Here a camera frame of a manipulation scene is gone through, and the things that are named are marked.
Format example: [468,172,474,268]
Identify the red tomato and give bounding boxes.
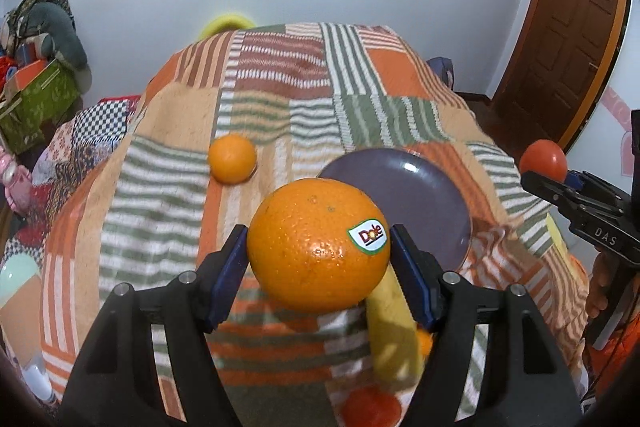
[518,140,568,183]
[341,386,402,427]

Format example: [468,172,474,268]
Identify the yellow banana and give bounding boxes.
[366,265,424,391]

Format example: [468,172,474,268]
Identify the large orange with sticker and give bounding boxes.
[246,178,390,313]

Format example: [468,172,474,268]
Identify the right hand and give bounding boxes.
[586,249,613,319]

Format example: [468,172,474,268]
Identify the small mandarin orange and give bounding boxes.
[416,329,434,359]

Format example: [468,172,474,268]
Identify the brown wooden door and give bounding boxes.
[491,0,629,157]

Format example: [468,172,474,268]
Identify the purple plate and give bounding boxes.
[319,148,472,271]

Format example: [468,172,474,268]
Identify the blue bag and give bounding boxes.
[426,56,454,90]

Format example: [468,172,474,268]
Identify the pink toy figure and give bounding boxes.
[0,148,32,217]

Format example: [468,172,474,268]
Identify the checkered patchwork cloth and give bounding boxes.
[1,95,139,267]

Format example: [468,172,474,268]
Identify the green cardboard box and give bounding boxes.
[1,60,80,154]

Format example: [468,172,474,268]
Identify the striped patchwork blanket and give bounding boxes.
[41,24,588,426]

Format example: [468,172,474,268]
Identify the grey plush toy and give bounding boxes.
[18,2,88,72]

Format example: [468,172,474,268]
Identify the yellow round object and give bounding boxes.
[198,13,255,40]

